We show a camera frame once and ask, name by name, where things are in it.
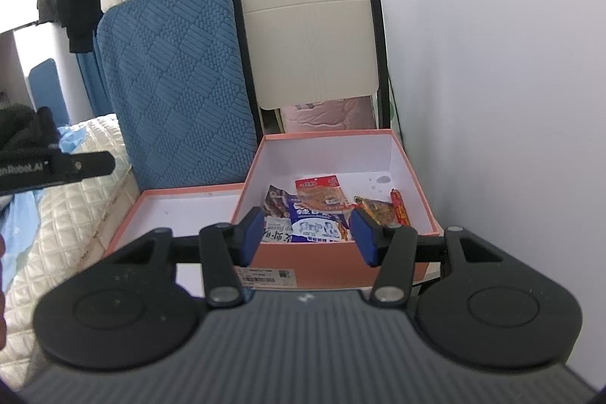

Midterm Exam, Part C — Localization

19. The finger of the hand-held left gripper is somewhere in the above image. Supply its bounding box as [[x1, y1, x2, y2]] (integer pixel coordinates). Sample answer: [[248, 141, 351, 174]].
[[47, 150, 116, 186]]

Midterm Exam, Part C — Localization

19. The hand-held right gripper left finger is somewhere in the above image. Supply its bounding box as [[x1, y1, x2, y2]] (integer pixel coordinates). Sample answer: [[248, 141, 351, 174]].
[[102, 206, 266, 309]]

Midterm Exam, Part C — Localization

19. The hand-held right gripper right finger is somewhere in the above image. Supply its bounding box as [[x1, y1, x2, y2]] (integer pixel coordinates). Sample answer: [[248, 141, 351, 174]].
[[349, 207, 505, 305]]

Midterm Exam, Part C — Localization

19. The clear golden snack packet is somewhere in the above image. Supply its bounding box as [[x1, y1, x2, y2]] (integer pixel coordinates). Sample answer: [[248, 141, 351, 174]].
[[353, 195, 397, 228]]

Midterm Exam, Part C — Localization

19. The brown photo snack packet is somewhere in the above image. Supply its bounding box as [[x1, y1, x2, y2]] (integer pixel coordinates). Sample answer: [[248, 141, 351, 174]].
[[262, 184, 293, 245]]

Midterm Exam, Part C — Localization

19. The red sausage stick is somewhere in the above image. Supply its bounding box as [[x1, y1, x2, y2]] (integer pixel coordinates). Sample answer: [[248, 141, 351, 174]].
[[389, 187, 412, 228]]

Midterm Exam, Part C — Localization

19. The blue white snack packet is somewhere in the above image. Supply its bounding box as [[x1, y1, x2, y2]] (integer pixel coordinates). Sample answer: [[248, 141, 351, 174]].
[[285, 195, 354, 245]]

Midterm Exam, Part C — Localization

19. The orange snack packet red label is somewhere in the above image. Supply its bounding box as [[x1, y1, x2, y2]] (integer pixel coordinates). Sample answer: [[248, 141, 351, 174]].
[[294, 175, 347, 216]]

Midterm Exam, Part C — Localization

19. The pink cardboard box lid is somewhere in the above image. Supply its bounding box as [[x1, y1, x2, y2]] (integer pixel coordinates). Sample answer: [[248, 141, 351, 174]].
[[103, 184, 248, 292]]

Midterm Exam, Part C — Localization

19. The pink cardboard shoe box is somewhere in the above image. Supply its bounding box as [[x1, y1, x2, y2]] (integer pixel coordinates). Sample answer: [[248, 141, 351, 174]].
[[232, 128, 444, 291]]

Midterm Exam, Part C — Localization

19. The light blue sheet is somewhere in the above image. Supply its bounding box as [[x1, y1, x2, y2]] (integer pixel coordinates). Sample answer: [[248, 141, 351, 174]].
[[0, 121, 90, 293]]

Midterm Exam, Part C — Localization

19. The black garment on bed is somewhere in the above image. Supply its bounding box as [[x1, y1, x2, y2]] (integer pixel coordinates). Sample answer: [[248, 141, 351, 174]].
[[0, 103, 61, 155]]

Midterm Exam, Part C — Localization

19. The blue curtain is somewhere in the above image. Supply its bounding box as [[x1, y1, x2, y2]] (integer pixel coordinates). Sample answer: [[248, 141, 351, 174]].
[[75, 50, 115, 119]]

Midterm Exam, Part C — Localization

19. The blue padded panel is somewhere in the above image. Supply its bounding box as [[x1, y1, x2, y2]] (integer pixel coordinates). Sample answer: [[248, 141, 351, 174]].
[[27, 58, 70, 126]]

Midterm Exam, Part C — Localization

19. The cream quilted bedspread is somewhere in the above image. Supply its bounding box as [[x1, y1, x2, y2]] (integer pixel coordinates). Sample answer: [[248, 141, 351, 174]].
[[0, 113, 144, 369]]

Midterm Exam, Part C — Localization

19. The blue quilted chair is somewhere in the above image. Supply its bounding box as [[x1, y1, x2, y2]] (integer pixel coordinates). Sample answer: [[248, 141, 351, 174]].
[[95, 0, 259, 193]]

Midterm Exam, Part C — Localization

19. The white cabinet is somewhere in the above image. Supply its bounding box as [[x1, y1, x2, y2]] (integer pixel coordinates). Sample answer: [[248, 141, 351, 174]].
[[0, 22, 73, 112]]

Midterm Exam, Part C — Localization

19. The cream plastic chair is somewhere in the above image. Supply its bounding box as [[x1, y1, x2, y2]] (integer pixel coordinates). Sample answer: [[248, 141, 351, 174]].
[[230, 0, 395, 289]]

